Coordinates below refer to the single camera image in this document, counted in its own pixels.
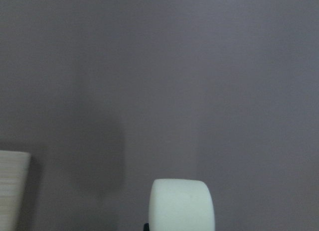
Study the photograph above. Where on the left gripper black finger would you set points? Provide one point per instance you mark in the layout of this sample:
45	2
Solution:
146	227

